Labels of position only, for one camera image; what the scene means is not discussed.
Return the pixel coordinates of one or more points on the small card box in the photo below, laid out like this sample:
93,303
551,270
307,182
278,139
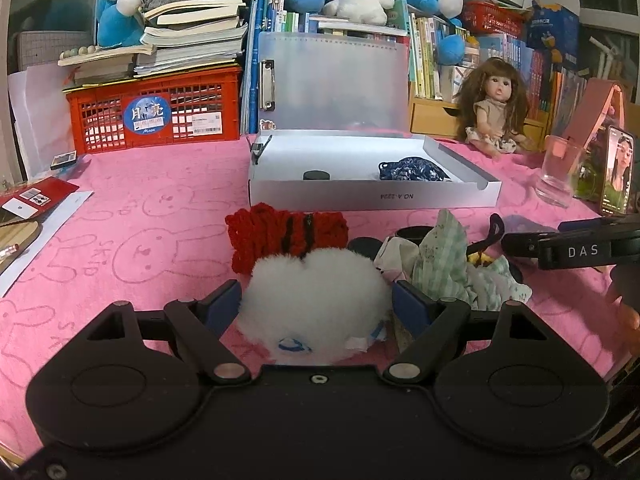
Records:
63,160

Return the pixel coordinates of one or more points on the row of blue books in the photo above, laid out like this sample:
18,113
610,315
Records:
250,60

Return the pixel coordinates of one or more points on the smartphone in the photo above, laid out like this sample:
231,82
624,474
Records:
617,170

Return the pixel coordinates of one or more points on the row of colourful children's books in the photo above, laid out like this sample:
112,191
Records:
500,55

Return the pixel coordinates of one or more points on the stack of books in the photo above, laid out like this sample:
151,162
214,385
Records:
195,35

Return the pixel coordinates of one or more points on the white paper sheet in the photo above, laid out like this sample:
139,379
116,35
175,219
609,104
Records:
55,220

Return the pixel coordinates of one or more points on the black round lid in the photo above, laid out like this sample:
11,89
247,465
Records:
316,175
361,246
412,233

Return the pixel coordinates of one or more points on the blue printed carton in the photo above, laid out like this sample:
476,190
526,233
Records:
555,30

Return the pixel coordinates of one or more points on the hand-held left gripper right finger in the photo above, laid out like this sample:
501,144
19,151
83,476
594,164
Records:
410,307

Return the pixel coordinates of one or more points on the white floral cloth scrunchie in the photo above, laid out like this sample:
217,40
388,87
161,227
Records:
500,287

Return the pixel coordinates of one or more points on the red plastic crate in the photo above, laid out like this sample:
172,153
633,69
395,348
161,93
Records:
100,115

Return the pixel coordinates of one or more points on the brown haired doll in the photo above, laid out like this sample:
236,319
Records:
495,90

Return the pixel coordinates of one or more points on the blue white cat plush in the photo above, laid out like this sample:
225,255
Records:
117,15

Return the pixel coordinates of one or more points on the wooden board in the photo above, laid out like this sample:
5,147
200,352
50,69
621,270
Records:
17,232

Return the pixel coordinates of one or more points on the white fluffy pompom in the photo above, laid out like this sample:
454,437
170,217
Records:
315,300

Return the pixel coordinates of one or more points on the navy patterned scrunchie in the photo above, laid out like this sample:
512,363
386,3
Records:
412,170

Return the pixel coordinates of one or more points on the red mesh basket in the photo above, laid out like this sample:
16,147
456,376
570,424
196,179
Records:
492,15

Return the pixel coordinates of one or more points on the red crochet piece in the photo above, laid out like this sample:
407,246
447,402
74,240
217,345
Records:
270,235

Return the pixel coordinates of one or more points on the green checked cloth scrunchie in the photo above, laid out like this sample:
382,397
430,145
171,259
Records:
442,260

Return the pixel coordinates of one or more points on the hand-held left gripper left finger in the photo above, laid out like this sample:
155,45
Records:
222,305

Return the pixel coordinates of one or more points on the person's right hand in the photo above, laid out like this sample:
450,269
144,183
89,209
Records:
627,312

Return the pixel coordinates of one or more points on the white sheets against wall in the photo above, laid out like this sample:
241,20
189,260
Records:
35,110

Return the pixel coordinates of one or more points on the pink phone stand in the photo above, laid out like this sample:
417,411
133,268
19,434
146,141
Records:
592,110

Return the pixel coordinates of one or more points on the grey box with translucent lid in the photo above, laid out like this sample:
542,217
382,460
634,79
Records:
340,85

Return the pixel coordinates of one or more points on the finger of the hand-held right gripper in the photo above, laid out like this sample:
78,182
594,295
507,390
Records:
520,244
590,225

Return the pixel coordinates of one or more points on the pink rabbit print blanket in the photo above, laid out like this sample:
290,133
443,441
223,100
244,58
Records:
150,240

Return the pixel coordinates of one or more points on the clear drinking glass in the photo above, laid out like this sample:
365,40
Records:
557,175

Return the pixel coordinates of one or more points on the yellow red crochet charm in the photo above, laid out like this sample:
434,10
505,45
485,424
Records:
482,259

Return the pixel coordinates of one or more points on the white pipe frame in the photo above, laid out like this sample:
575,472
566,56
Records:
607,55

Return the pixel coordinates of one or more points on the grey grid cutting mat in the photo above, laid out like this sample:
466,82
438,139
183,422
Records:
50,45

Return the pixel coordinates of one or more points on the red envelope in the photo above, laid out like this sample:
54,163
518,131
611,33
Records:
45,195

